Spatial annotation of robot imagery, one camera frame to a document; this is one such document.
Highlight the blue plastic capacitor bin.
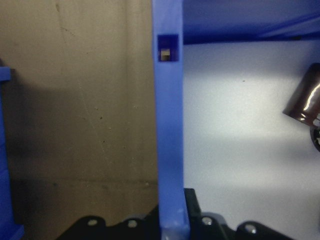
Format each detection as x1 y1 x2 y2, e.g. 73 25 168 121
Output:
151 0 320 240

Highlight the blue plastic button bin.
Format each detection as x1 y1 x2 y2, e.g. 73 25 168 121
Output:
0 58 26 240

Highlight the white foam liner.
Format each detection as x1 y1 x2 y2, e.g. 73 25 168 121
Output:
181 37 320 233

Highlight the black cylinder capacitor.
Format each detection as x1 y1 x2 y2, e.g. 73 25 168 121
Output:
282 62 320 126

